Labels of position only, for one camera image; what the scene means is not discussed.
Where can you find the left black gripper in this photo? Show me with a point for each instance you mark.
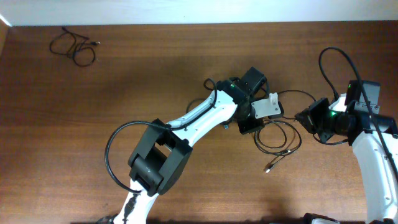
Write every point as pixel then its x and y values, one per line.
pixel 250 126

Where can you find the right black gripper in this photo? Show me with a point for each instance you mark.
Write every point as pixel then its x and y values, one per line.
pixel 316 116

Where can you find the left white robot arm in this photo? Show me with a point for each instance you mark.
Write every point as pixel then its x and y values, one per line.
pixel 163 151

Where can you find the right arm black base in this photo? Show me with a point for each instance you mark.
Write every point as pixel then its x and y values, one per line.
pixel 311 218

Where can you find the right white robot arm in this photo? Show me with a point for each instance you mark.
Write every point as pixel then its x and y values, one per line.
pixel 373 137

